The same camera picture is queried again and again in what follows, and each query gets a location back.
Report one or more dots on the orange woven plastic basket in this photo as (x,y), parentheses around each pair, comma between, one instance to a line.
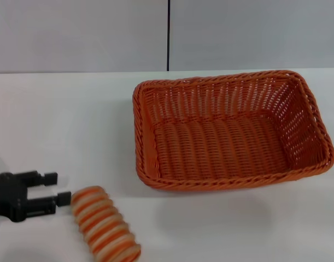
(224,152)

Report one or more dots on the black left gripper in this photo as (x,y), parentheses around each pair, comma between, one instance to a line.
(8,196)

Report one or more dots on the thin black vertical strip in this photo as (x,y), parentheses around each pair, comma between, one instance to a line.
(168,35)

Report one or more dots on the orange cream striped bread roll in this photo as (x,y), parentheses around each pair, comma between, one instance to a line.
(101,223)

